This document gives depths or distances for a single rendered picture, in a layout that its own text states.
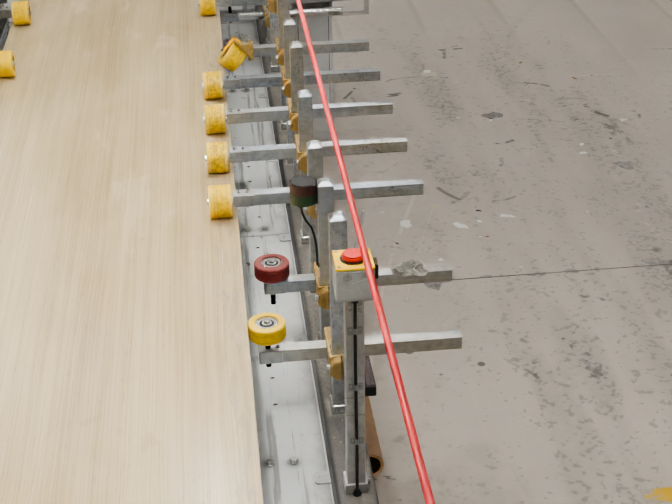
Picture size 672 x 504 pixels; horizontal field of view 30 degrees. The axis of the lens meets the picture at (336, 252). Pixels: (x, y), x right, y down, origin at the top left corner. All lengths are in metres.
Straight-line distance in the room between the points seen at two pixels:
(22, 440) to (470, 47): 4.67
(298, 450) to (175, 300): 0.42
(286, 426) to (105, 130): 1.16
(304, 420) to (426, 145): 2.89
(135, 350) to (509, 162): 3.09
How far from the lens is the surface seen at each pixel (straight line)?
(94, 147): 3.49
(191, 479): 2.25
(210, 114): 3.46
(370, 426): 3.70
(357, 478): 2.48
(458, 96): 6.07
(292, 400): 2.89
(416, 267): 2.88
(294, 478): 2.67
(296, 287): 2.87
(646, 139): 5.72
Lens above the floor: 2.33
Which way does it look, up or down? 30 degrees down
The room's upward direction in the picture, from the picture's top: 1 degrees counter-clockwise
